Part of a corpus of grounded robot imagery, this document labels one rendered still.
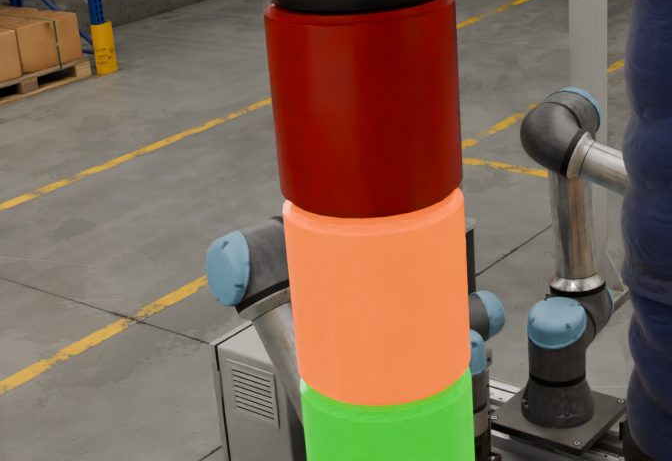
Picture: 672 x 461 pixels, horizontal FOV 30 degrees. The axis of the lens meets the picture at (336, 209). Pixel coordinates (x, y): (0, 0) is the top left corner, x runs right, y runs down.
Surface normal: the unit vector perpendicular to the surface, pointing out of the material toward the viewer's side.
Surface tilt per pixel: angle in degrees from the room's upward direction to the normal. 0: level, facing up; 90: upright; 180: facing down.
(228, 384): 90
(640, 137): 74
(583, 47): 90
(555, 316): 8
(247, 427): 90
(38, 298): 0
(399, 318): 90
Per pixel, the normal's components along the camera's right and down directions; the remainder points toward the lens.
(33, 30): 0.77, 0.13
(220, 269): -0.79, 0.17
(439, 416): 0.51, 0.27
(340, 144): -0.24, 0.37
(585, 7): -0.59, 0.33
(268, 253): 0.50, -0.36
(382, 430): 0.02, 0.36
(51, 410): -0.07, -0.93
